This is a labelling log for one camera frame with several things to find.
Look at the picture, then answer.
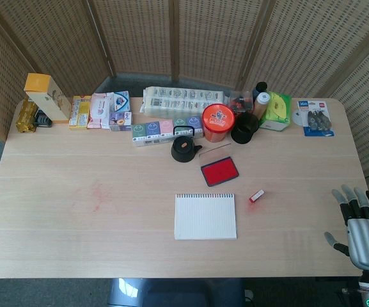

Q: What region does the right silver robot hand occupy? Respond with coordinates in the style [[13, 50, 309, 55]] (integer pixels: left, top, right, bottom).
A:
[[324, 184, 369, 273]]

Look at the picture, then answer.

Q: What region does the dark robot base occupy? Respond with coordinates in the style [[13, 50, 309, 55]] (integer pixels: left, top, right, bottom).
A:
[[107, 277, 246, 307]]

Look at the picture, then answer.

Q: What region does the white spiral notepad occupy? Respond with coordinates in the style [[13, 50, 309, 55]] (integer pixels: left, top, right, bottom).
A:
[[174, 193, 238, 240]]

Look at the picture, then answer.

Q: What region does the gold foil package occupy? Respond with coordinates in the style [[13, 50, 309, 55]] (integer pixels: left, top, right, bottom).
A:
[[15, 98, 40, 134]]

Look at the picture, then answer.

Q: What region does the blue binder clip blister pack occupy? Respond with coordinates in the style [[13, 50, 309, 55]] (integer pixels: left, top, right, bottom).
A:
[[296, 99, 335, 138]]

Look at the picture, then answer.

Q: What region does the black plastic holder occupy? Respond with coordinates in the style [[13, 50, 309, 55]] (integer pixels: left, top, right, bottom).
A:
[[33, 109, 53, 128]]

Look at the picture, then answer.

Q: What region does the white round disc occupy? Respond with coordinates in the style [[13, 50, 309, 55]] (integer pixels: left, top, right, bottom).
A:
[[291, 109, 306, 125]]

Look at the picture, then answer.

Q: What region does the tall beige orange box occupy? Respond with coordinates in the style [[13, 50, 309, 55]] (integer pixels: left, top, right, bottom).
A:
[[24, 73, 72, 124]]

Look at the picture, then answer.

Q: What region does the green tissue box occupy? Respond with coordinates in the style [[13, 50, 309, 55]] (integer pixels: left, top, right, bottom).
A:
[[259, 91, 292, 132]]

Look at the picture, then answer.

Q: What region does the yellow printed box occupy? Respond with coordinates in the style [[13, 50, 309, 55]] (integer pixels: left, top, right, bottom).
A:
[[68, 95, 92, 130]]

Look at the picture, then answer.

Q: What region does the red ink pad clear lid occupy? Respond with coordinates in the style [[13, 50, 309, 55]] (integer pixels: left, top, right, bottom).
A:
[[198, 143, 240, 187]]

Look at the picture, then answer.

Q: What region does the black mesh pen holder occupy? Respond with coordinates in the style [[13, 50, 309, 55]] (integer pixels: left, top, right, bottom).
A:
[[230, 112, 260, 145]]

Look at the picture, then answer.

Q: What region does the pink wet wipes pack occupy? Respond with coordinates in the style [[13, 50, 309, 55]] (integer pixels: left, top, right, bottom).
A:
[[86, 92, 115, 129]]

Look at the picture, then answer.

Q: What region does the brown bottle white cap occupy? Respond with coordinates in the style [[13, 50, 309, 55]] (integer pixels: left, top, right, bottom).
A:
[[253, 92, 270, 118]]

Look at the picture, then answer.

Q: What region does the purple printed box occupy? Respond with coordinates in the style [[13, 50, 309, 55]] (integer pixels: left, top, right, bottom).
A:
[[109, 111, 133, 132]]

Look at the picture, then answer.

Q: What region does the black bottle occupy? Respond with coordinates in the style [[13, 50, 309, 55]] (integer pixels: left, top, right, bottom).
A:
[[252, 81, 269, 100]]

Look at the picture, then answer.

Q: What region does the clear plastic box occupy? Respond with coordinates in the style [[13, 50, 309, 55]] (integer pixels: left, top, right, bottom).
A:
[[227, 91, 255, 114]]

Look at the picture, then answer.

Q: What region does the orange lidded tub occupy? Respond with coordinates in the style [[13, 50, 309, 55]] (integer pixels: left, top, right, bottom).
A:
[[202, 103, 237, 143]]

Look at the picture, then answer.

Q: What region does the blue white packet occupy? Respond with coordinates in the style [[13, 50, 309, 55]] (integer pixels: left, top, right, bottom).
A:
[[112, 90, 131, 113]]

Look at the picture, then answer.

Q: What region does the colourful tissue packs row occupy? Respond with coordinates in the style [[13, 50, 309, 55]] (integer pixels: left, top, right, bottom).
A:
[[131, 115, 204, 148]]

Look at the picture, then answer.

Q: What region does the small black teapot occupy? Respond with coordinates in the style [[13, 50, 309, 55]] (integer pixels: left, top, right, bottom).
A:
[[171, 125, 203, 164]]

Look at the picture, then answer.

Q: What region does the large clear-wrapped tissue pack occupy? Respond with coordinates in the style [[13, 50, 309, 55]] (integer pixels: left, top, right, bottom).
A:
[[140, 86, 230, 118]]

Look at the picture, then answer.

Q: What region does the woven folding screen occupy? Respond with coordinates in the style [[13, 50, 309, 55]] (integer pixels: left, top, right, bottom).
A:
[[0, 0, 369, 199]]

